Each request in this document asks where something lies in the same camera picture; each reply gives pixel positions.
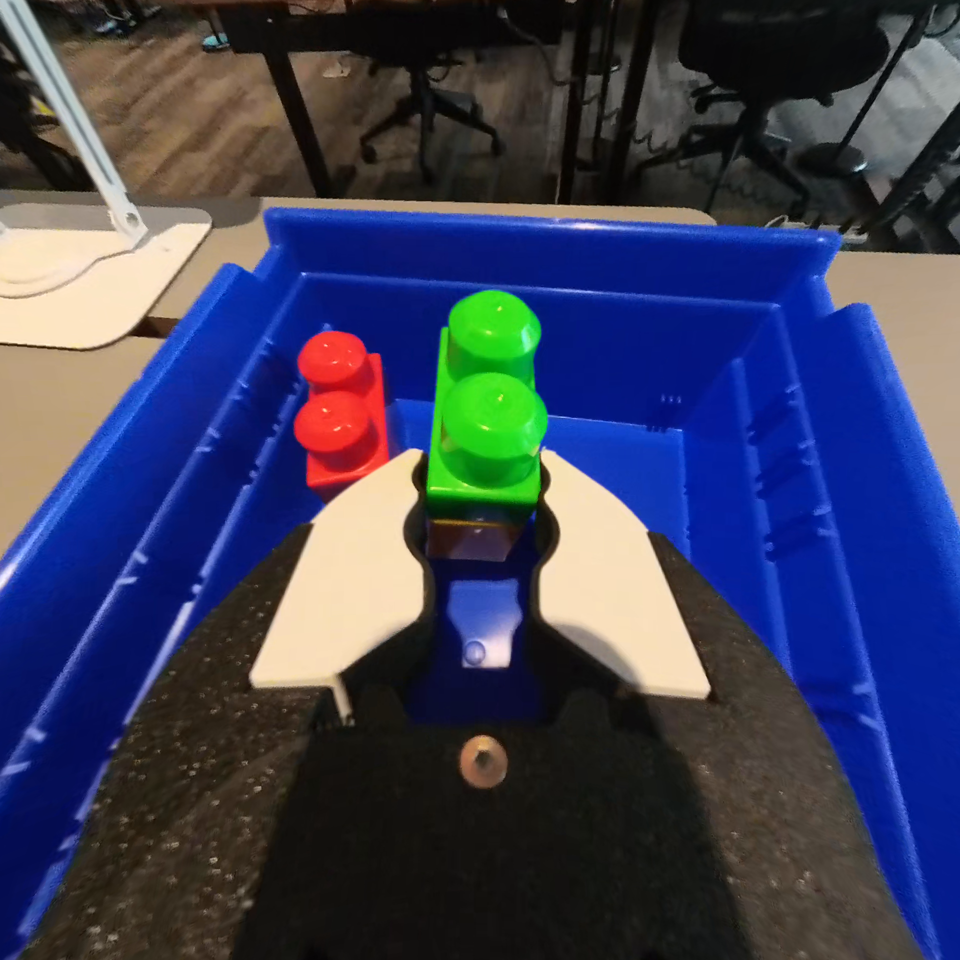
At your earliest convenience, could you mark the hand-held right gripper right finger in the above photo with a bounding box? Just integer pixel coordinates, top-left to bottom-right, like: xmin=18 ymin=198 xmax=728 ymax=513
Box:
xmin=531 ymin=447 xmax=712 ymax=700

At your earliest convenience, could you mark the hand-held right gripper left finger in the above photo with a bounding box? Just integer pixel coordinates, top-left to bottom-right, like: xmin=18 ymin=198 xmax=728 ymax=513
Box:
xmin=247 ymin=447 xmax=436 ymax=725

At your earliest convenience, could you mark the black desk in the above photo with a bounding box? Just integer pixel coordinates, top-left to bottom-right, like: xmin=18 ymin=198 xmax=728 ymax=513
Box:
xmin=217 ymin=0 xmax=661 ymax=202

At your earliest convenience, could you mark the white desk lamp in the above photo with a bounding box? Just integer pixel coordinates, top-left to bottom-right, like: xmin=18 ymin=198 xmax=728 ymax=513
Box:
xmin=0 ymin=0 xmax=213 ymax=351

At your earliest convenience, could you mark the blue plastic bin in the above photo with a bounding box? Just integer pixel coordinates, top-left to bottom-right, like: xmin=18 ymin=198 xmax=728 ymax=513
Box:
xmin=0 ymin=207 xmax=960 ymax=960

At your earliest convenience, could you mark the green mega block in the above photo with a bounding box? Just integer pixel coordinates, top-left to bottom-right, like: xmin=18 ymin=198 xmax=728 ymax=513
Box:
xmin=425 ymin=290 xmax=549 ymax=522

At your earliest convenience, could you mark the black round-base stand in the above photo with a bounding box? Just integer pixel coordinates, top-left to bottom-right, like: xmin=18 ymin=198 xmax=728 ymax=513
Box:
xmin=795 ymin=7 xmax=939 ymax=181

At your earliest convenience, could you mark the red mega block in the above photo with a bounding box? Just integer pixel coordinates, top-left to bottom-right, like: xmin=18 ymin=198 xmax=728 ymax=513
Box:
xmin=292 ymin=330 xmax=391 ymax=504

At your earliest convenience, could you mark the black office chair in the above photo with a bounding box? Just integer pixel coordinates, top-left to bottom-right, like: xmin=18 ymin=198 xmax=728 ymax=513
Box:
xmin=358 ymin=41 xmax=505 ymax=185
xmin=633 ymin=0 xmax=894 ymax=219

